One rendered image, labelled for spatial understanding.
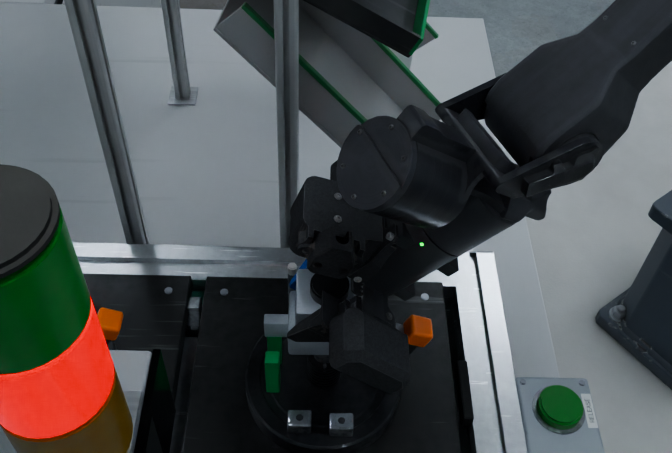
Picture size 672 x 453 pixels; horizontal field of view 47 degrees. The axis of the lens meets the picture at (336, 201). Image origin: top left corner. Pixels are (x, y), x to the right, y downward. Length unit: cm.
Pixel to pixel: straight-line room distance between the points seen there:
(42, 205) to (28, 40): 107
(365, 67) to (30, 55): 60
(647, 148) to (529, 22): 180
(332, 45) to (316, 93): 12
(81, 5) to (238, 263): 31
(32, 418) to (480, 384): 50
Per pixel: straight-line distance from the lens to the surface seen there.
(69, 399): 32
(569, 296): 97
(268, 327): 64
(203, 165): 106
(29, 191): 27
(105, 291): 80
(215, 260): 82
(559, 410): 75
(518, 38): 285
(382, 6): 73
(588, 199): 108
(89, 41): 70
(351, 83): 84
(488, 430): 73
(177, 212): 100
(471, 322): 79
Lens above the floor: 160
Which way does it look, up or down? 48 degrees down
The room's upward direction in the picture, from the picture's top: 3 degrees clockwise
